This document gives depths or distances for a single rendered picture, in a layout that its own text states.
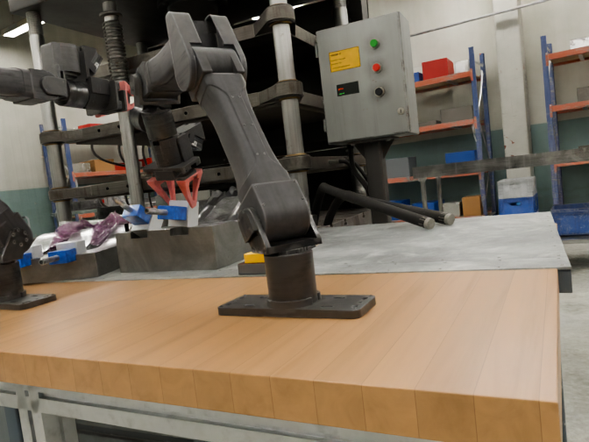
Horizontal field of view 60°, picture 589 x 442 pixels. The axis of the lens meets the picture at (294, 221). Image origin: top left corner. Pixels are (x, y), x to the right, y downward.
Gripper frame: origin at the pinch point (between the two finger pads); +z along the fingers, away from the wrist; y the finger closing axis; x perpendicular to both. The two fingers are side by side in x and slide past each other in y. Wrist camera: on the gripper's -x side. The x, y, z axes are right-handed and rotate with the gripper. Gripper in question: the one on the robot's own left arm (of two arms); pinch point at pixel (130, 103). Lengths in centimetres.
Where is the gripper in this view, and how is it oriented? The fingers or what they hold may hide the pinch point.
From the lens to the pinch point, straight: 132.8
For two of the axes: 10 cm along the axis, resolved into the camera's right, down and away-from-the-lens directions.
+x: 1.0, 9.9, 0.5
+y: -8.8, 0.7, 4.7
